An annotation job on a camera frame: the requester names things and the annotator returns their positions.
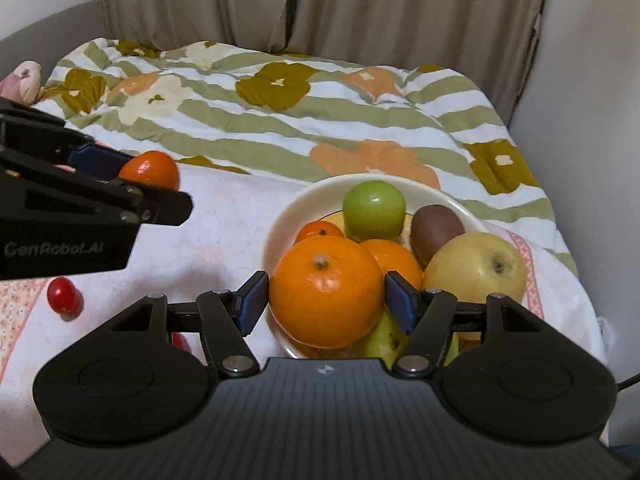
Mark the red cherry tomato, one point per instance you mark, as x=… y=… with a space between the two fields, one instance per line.
x=178 y=341
x=63 y=297

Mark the beige curtain panel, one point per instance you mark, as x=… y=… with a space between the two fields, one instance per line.
x=169 y=24
x=493 y=42

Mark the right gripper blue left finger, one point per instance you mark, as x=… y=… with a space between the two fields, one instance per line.
x=226 y=319

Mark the large orange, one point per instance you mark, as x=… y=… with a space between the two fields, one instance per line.
x=326 y=292
x=392 y=256

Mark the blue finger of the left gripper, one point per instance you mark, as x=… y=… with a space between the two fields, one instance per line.
x=98 y=161

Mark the grey bed headboard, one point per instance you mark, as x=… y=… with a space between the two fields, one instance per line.
x=47 y=41

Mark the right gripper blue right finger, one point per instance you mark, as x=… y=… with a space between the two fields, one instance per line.
x=426 y=317

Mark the green striped floral duvet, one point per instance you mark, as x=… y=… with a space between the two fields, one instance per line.
x=294 y=117

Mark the small green apple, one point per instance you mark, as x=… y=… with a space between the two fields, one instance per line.
x=385 y=341

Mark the brown kiwi fruit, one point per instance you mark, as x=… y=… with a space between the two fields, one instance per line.
x=431 y=228

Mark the round green apple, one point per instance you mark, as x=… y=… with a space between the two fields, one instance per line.
x=374 y=209

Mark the beige curtain right panel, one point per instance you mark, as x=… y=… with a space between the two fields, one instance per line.
x=493 y=42

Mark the small tangerine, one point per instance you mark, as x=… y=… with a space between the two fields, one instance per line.
x=153 y=168
x=318 y=228

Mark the pink plush toy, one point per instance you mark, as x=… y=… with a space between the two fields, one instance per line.
x=23 y=84

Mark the large yellow apple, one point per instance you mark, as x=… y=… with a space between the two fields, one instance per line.
x=473 y=265

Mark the beige curtain left panel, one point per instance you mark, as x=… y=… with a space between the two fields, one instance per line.
x=169 y=24

